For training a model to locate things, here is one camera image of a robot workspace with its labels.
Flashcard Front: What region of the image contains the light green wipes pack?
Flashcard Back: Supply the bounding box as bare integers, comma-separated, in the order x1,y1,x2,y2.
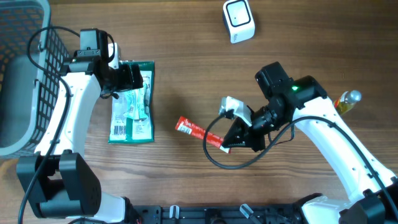
124,88,149,121

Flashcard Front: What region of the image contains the green glove package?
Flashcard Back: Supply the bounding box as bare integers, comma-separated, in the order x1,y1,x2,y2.
108,60,155,144

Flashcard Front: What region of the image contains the red stick sachet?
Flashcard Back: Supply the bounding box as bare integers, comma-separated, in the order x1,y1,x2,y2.
175,116,231,154

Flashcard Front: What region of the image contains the yellow liquid bottle silver cap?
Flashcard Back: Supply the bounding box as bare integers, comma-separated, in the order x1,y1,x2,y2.
333,90,362,115

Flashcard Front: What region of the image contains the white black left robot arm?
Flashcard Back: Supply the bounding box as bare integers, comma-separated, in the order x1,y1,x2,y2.
16,28,143,223

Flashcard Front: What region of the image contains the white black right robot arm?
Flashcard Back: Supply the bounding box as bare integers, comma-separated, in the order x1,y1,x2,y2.
220,62,397,223

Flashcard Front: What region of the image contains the white barcode scanner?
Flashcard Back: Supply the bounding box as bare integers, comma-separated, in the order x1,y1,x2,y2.
223,0,256,44

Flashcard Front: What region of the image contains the grey plastic mesh basket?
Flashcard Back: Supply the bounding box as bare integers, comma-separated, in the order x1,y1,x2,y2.
1,0,69,159

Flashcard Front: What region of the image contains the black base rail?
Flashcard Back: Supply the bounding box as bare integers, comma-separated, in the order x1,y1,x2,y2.
132,203,308,224

